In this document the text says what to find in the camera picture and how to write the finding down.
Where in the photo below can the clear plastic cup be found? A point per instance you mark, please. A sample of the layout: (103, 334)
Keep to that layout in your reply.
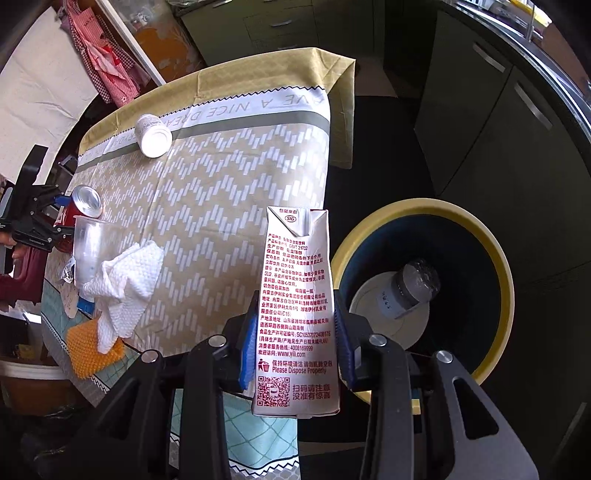
(92, 244)

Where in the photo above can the red checked apron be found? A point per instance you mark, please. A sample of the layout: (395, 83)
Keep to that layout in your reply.
(106, 64)

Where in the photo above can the orange floral panel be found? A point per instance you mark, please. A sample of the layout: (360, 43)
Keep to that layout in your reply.
(161, 46)

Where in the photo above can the white paper towel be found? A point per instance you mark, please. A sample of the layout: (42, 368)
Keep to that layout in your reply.
(129, 286)

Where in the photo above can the brown basin white rim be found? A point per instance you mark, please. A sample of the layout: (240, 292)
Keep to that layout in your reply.
(27, 387)

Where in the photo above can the beige zigzag patterned tablecloth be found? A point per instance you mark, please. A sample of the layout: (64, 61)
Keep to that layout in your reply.
(221, 184)

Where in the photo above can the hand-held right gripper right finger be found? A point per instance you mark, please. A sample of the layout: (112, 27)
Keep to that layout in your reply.
(344, 346)

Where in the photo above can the red soda can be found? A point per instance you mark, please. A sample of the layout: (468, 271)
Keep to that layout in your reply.
(69, 214)

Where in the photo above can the white red-print milk carton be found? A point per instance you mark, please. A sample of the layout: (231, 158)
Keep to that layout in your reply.
(295, 286)

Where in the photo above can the grey-green drawer cabinet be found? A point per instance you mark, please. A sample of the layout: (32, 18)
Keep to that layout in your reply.
(277, 27)

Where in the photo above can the orange knobbly sponge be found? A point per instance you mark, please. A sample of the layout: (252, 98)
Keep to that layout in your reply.
(85, 353)

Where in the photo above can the person's left hand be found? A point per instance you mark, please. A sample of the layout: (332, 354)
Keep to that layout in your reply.
(18, 256)

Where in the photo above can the teal lattice patterned tablecloth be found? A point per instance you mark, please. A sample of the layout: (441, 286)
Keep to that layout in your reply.
(268, 438)

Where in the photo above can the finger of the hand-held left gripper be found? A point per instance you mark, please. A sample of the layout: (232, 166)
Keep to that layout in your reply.
(59, 200)
(62, 232)

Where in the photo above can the yellow-rimmed dark blue bin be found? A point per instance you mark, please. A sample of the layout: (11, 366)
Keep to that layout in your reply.
(461, 249)

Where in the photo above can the white frame bar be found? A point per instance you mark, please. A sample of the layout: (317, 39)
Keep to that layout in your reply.
(134, 46)

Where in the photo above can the white cloth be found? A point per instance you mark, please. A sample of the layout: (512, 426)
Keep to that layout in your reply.
(41, 83)

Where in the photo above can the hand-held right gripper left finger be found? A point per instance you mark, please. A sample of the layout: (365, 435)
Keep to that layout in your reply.
(247, 344)

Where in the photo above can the white round disc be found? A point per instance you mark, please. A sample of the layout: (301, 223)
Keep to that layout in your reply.
(364, 316)

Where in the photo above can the blue plastic piece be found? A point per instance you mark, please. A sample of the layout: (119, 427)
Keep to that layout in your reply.
(85, 306)

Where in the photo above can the dark red plastic stool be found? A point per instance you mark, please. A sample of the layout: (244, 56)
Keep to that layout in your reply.
(27, 277)

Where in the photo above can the crumpled white wrapper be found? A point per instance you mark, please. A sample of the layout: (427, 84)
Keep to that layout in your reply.
(68, 272)

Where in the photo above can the clear plastic bottle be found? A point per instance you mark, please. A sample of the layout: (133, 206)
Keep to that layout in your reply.
(415, 282)

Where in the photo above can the grey-green door cabinet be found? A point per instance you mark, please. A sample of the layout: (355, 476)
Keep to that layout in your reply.
(489, 152)

